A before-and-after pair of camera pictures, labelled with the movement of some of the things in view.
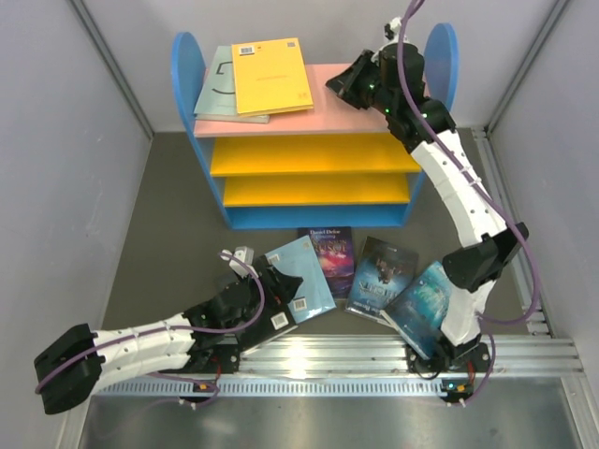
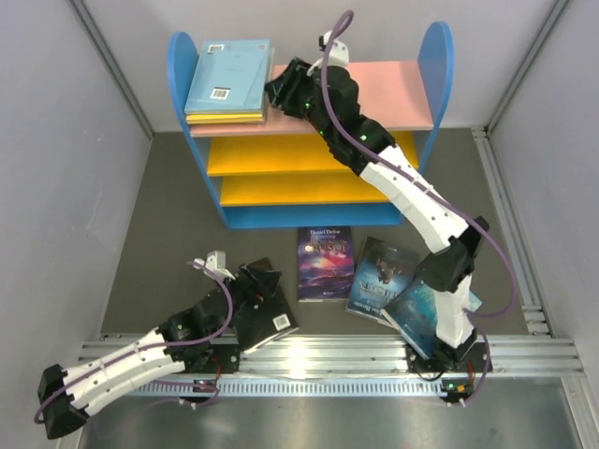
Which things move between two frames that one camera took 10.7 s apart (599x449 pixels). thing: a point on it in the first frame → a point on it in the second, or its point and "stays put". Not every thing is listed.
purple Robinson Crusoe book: x=333 y=248 stays put
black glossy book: x=276 y=317 stays put
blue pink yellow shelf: x=334 y=165 stays put
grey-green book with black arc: x=218 y=100 → x=268 y=115
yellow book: x=270 y=78 → x=224 y=118
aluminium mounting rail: x=363 y=354 stays put
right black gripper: x=345 y=82 → x=283 y=92
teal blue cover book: x=418 y=312 stays put
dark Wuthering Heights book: x=380 y=269 stays put
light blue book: x=299 y=259 → x=229 y=77
